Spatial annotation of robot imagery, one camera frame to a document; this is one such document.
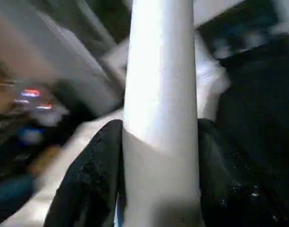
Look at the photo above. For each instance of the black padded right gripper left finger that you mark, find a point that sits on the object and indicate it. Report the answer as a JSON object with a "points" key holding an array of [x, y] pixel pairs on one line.
{"points": [[92, 177]]}

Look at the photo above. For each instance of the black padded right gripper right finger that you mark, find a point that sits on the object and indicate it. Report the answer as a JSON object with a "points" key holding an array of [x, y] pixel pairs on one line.
{"points": [[229, 179]]}

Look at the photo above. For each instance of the white plastic table top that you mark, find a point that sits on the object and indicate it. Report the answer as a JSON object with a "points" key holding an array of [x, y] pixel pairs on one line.
{"points": [[83, 132]]}

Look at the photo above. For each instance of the white plastic table leg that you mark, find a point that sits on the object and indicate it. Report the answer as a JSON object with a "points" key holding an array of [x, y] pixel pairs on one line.
{"points": [[161, 94]]}

